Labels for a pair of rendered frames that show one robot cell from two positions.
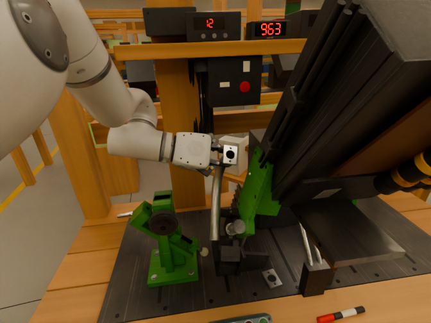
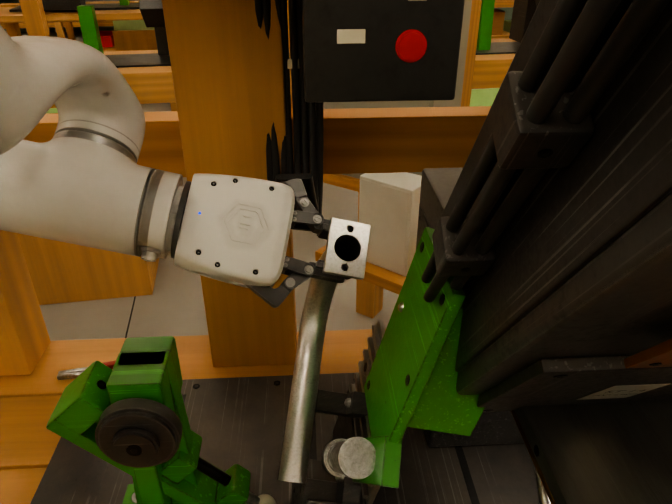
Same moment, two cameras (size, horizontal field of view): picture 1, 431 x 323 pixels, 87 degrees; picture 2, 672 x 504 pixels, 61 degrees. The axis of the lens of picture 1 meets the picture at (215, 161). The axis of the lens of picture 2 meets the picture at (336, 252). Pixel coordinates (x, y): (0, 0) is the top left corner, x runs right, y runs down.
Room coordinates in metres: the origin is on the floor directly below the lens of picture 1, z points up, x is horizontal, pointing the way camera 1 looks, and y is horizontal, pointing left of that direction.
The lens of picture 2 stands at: (0.10, -0.06, 1.52)
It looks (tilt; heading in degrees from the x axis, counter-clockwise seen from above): 30 degrees down; 3
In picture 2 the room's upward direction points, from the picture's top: straight up
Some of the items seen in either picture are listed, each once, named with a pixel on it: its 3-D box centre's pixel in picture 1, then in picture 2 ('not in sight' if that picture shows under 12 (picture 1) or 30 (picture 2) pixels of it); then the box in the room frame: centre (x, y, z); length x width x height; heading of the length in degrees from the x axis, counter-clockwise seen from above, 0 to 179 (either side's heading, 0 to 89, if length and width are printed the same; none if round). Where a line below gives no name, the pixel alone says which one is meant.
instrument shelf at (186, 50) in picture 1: (260, 47); not in sight; (0.87, -0.17, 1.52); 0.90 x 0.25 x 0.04; 97
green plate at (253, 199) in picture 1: (263, 186); (438, 348); (0.54, -0.13, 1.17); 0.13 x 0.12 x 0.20; 97
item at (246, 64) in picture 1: (231, 80); (376, 23); (0.80, -0.06, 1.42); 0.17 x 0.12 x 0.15; 97
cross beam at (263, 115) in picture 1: (249, 120); (429, 139); (0.97, -0.16, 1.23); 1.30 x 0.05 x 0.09; 97
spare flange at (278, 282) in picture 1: (271, 278); not in sight; (0.45, -0.15, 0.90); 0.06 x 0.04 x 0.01; 16
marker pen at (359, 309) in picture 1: (340, 314); not in sight; (0.34, -0.30, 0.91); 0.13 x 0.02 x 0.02; 101
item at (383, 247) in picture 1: (319, 204); (598, 412); (0.52, -0.29, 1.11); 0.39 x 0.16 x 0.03; 7
